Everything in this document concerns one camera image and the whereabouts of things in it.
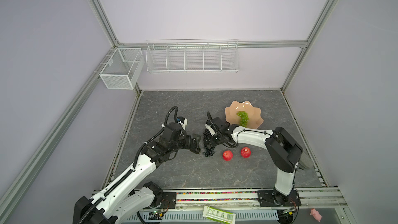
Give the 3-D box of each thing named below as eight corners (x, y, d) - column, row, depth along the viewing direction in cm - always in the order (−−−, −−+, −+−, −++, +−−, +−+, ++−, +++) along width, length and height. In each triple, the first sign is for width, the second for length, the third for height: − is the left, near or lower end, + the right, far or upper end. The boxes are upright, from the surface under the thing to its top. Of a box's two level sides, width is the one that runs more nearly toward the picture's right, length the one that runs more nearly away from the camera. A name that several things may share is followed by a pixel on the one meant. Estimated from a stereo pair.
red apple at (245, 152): (240, 158, 89) (242, 155, 85) (239, 150, 92) (241, 147, 88) (249, 158, 89) (251, 155, 85) (248, 150, 92) (250, 146, 88)
